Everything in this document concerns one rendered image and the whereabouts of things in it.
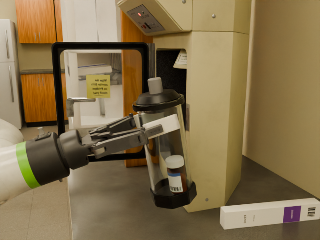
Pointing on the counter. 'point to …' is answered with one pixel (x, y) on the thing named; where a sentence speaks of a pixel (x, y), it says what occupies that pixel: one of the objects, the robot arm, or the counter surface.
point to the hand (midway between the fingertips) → (159, 119)
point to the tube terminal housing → (214, 95)
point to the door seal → (59, 85)
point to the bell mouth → (181, 60)
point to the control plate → (148, 17)
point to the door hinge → (152, 60)
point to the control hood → (164, 14)
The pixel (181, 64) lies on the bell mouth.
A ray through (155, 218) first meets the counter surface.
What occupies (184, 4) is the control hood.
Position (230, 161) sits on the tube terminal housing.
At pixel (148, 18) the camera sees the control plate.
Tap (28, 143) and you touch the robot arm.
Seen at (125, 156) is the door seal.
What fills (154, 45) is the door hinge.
